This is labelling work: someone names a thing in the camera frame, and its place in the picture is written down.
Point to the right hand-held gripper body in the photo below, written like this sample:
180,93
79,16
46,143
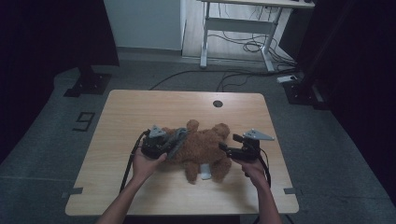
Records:
250,147

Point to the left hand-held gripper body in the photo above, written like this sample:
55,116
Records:
154,146

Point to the brown teddy bear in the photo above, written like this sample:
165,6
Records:
202,146

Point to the grey cloth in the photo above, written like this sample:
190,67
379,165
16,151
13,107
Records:
179,137

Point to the person's left hand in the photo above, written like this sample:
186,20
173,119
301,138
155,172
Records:
144,168

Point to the person's right hand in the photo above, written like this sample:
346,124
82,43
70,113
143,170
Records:
257,174

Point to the grey tape piece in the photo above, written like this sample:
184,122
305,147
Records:
292,191
73,192

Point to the black stand base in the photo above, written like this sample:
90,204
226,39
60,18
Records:
299,93
90,84

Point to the white power strip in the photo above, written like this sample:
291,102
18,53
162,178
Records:
287,79

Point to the white metal desk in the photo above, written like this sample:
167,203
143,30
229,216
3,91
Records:
236,25

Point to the dark curtain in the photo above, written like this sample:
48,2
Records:
40,62
364,77

